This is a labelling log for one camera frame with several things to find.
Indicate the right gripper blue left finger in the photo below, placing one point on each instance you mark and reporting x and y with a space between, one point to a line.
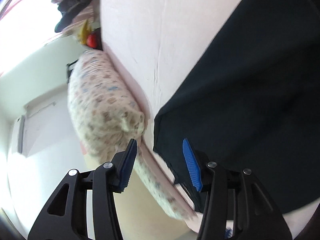
64 214

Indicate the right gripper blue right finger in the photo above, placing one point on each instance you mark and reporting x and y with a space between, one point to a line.
255 214

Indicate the black pants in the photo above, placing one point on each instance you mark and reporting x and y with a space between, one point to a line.
252 101

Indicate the floral pillow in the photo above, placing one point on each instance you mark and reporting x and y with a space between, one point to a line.
163 191

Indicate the floral rolled duvet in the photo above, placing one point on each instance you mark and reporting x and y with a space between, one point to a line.
103 111

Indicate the red and yellow toy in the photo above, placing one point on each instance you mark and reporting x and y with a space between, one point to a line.
89 37

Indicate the pink bed sheet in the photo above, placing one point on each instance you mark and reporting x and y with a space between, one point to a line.
155 44

